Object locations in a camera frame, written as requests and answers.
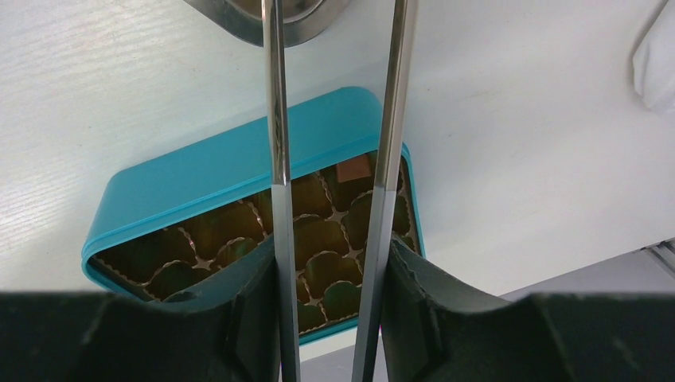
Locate steel tongs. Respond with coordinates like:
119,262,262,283
262,1,419,381

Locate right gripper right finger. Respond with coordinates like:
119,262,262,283
381,237,674,381

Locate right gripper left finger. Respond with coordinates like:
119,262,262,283
1,240,280,381

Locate teal chocolate box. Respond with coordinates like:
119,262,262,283
80,86,427,346

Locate milk square chocolate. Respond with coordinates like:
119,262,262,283
335,154,372,183

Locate white crumpled cloth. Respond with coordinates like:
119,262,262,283
632,0,674,115

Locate steel tray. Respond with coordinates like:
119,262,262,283
185,0,350,48

